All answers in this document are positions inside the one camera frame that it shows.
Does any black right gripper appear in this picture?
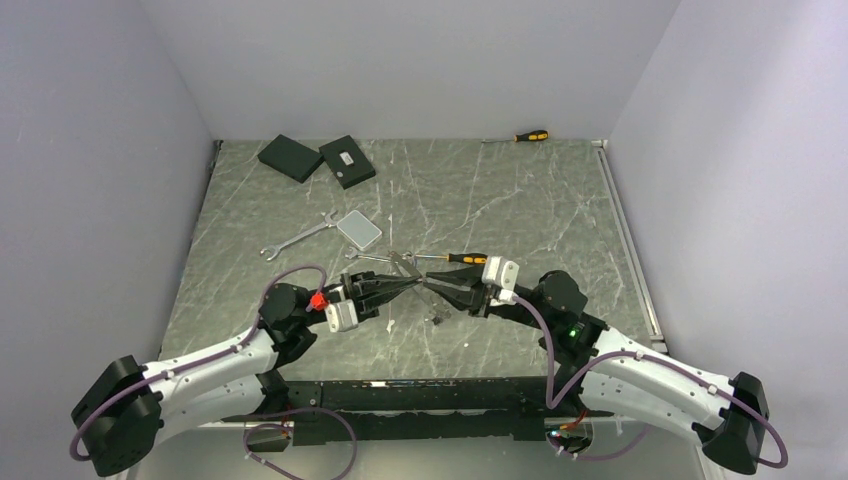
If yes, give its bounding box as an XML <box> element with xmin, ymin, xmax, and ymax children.
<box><xmin>423</xmin><ymin>262</ymin><xmax>551</xmax><ymax>330</ymax></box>

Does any metal keyring plate with rings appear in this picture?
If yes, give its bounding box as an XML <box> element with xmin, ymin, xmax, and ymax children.
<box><xmin>389</xmin><ymin>251</ymin><xmax>452</xmax><ymax>326</ymax></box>

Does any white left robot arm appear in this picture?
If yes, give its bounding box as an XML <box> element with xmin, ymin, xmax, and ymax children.
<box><xmin>69</xmin><ymin>264</ymin><xmax>418</xmax><ymax>477</ymax></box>

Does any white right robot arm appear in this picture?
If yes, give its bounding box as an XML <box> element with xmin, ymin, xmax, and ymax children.
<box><xmin>423</xmin><ymin>265</ymin><xmax>788</xmax><ymax>475</ymax></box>

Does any small chrome combination wrench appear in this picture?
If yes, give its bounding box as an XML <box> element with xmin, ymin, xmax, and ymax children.
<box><xmin>344</xmin><ymin>247</ymin><xmax>394</xmax><ymax>263</ymax></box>

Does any grey rectangular flat box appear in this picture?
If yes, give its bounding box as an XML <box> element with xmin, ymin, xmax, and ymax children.
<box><xmin>336</xmin><ymin>210</ymin><xmax>383</xmax><ymax>251</ymax></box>

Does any large chrome combination wrench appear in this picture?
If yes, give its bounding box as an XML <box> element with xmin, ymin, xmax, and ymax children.
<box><xmin>259</xmin><ymin>210</ymin><xmax>338</xmax><ymax>262</ymax></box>

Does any black box with label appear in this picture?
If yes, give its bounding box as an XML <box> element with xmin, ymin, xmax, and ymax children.
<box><xmin>319</xmin><ymin>135</ymin><xmax>376</xmax><ymax>190</ymax></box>

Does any black flat box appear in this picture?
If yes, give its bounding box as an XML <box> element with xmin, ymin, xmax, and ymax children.
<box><xmin>257</xmin><ymin>135</ymin><xmax>324</xmax><ymax>184</ymax></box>

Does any far black yellow screwdriver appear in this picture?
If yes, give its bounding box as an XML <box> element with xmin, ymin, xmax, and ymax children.
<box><xmin>481</xmin><ymin>130</ymin><xmax>549</xmax><ymax>144</ymax></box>

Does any black yellow handled screwdriver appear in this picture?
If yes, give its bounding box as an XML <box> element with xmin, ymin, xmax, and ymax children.
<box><xmin>405</xmin><ymin>253</ymin><xmax>488</xmax><ymax>265</ymax></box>

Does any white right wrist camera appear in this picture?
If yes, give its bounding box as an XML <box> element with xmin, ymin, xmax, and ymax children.
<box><xmin>481</xmin><ymin>256</ymin><xmax>519</xmax><ymax>290</ymax></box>

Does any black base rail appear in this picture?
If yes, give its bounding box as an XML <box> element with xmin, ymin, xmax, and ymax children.
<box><xmin>241</xmin><ymin>376</ymin><xmax>587</xmax><ymax>446</ymax></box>

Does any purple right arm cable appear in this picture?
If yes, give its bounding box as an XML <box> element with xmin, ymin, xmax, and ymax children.
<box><xmin>510</xmin><ymin>294</ymin><xmax>790</xmax><ymax>469</ymax></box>

